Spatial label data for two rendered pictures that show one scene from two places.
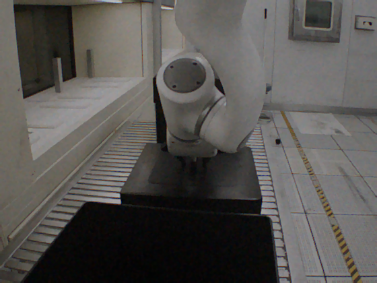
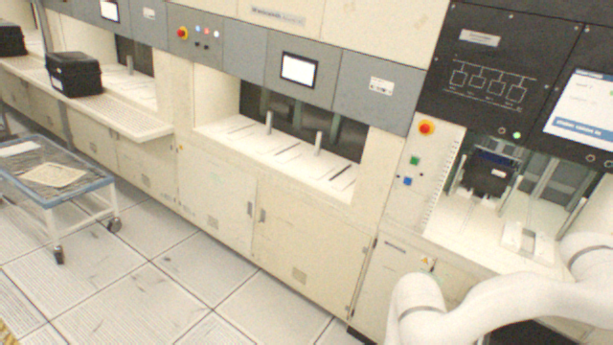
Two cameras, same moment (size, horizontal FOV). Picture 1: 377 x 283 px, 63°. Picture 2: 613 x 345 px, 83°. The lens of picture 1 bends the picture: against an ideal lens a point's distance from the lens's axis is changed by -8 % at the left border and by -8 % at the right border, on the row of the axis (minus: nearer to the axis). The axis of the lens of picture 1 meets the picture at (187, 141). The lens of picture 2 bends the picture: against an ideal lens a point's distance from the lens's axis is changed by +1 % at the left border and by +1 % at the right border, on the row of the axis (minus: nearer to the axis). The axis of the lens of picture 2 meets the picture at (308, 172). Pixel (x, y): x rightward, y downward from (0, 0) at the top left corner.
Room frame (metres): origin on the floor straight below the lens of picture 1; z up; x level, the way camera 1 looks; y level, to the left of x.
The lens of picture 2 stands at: (-0.20, -0.88, 1.81)
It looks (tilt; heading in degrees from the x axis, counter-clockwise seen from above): 30 degrees down; 111
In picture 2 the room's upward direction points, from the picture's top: 10 degrees clockwise
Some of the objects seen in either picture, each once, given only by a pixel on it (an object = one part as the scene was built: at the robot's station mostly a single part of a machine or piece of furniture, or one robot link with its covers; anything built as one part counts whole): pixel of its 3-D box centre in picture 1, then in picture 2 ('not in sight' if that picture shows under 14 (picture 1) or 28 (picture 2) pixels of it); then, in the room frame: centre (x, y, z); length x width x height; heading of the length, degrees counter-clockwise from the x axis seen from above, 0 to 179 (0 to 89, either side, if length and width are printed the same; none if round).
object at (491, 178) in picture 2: not in sight; (490, 166); (0.09, 1.08, 1.06); 0.24 x 0.20 x 0.32; 172
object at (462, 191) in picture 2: not in sight; (479, 191); (0.09, 1.08, 0.89); 0.22 x 0.21 x 0.04; 82
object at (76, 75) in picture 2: not in sight; (74, 74); (-2.74, 0.70, 0.93); 0.30 x 0.28 x 0.26; 169
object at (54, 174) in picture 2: not in sight; (54, 173); (-2.34, 0.21, 0.47); 0.31 x 0.23 x 0.02; 14
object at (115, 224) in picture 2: not in sight; (52, 190); (-2.52, 0.26, 0.24); 0.97 x 0.52 x 0.48; 175
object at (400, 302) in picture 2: not in sight; (413, 321); (-0.11, -0.18, 1.07); 0.19 x 0.12 x 0.24; 109
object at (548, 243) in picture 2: not in sight; (527, 241); (0.32, 0.73, 0.89); 0.22 x 0.21 x 0.04; 82
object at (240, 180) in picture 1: (194, 179); not in sight; (0.71, -0.02, 0.83); 0.29 x 0.29 x 0.13; 85
